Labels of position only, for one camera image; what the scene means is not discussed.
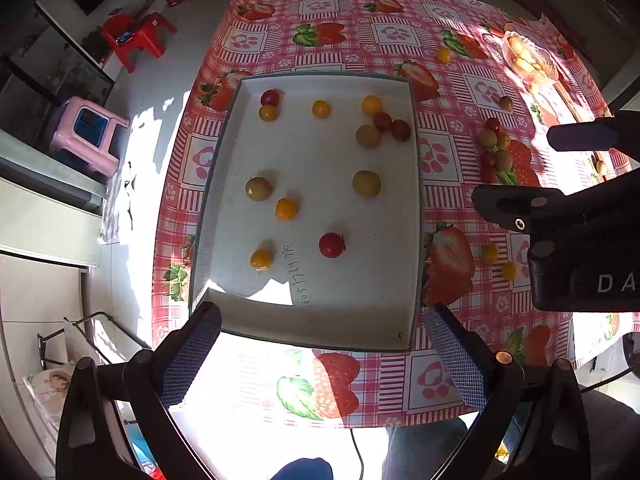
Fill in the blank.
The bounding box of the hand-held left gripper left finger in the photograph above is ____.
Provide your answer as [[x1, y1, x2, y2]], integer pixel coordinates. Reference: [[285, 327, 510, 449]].
[[54, 301, 224, 480]]

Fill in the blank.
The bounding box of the metal wire rack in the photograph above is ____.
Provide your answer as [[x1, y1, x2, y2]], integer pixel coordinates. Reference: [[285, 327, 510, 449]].
[[37, 311, 152, 367]]

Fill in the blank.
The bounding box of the person's leg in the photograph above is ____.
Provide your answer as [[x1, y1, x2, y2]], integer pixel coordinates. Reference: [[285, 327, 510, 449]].
[[381, 416, 470, 480]]

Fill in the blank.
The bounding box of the clear plastic bag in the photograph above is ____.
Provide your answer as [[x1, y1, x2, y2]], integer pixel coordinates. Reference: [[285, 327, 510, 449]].
[[502, 30, 560, 84]]

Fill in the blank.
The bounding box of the black cable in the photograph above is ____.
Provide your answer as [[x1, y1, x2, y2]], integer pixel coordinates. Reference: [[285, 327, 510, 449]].
[[349, 427, 367, 480], [575, 337, 640, 392]]

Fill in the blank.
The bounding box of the red plastic chair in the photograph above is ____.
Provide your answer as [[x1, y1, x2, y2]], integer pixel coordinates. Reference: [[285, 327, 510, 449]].
[[101, 12, 179, 74]]

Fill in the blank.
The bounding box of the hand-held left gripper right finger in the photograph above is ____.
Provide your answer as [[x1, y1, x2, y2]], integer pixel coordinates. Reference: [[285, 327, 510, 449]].
[[424, 304, 592, 480]]

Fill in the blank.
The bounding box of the printed cloth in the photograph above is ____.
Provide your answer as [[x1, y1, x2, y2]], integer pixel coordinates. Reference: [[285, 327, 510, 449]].
[[22, 366, 77, 427]]

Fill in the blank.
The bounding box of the white cabinet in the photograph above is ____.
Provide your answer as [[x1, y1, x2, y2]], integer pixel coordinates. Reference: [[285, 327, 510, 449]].
[[0, 157, 109, 270]]

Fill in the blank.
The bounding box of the white cardboard tray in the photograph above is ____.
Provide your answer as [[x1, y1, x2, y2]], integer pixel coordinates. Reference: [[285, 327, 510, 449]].
[[187, 72, 425, 353]]

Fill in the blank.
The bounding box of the blue cloth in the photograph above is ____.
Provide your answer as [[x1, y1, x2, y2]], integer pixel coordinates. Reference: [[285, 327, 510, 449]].
[[272, 457, 334, 480]]

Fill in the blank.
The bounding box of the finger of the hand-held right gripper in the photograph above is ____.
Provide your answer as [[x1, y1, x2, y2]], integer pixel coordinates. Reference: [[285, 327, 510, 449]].
[[546, 109, 640, 155], [471, 185, 587, 242]]

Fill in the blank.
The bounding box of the pink plastic stool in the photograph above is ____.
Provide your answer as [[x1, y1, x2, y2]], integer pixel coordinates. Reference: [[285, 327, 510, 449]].
[[49, 96, 132, 179]]

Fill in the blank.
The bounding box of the dark glass cabinet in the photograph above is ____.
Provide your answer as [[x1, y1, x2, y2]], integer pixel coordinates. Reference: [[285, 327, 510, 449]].
[[0, 35, 117, 128]]

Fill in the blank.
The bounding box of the strawberry print pink tablecloth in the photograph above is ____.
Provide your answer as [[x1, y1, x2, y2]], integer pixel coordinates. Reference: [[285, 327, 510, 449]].
[[152, 0, 633, 429]]

